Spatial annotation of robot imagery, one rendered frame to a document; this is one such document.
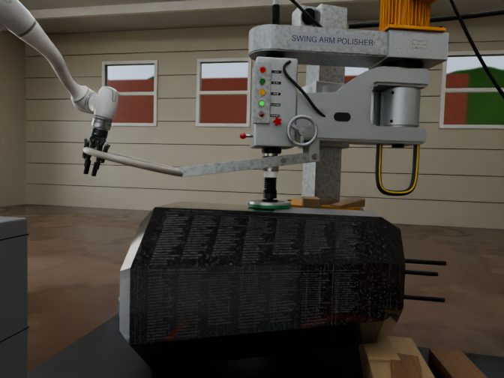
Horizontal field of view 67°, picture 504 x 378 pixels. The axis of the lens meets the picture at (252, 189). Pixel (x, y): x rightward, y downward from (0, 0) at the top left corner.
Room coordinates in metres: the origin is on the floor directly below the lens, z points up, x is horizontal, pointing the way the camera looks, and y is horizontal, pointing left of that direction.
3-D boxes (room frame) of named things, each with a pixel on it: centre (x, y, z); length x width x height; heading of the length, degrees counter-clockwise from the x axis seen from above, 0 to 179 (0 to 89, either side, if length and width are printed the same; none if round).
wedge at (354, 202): (2.35, -0.60, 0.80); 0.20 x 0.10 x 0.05; 118
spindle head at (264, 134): (1.92, -0.17, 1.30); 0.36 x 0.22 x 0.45; 95
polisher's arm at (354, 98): (1.93, -0.48, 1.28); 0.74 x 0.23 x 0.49; 95
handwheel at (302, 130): (1.80, -0.22, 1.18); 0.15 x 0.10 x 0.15; 95
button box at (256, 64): (1.79, -0.03, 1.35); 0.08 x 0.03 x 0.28; 95
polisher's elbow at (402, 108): (1.97, -0.75, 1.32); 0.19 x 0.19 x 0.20
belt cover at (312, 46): (1.94, -0.44, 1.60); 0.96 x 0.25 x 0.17; 95
